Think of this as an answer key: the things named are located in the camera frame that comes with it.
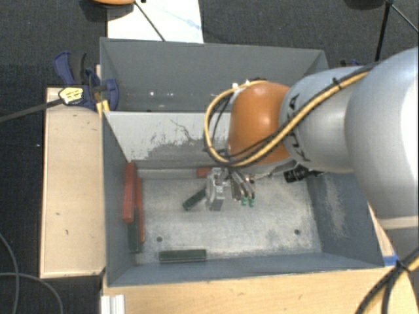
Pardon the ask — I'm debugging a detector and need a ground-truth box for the pale wood board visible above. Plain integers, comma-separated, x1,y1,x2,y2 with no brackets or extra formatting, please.
39,86,107,279

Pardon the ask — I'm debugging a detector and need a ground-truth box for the black cylinder on white bracket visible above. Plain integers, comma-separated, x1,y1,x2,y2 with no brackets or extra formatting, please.
283,167,312,184

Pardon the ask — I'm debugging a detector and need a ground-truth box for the dark green flat block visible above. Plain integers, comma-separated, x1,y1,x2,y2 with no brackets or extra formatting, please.
182,188,208,212
127,206,143,254
158,249,208,264

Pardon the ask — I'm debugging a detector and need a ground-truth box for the grey metal bin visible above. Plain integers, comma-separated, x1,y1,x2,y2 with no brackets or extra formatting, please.
99,37,386,288

